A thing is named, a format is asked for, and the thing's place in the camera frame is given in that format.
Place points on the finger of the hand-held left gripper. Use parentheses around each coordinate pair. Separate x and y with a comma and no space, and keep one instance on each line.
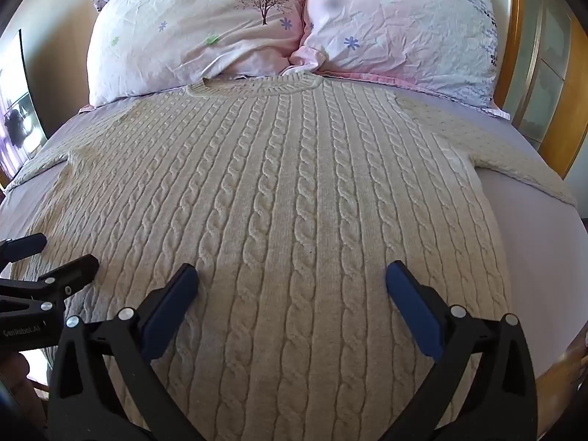
(27,243)
(69,271)

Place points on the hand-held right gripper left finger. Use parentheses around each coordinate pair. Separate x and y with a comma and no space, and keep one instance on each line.
(171,308)

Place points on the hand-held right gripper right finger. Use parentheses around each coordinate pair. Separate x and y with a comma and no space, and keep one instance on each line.
(411,305)

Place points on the pink pillow with tree print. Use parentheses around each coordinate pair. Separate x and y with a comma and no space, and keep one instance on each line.
(193,23)

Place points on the pink pillow with floral print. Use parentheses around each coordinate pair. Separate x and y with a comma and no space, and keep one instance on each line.
(404,27)

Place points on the wooden headboard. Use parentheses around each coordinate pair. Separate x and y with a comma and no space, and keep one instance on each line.
(519,41)

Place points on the dark framed wall picture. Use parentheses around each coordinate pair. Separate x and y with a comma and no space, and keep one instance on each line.
(18,110)

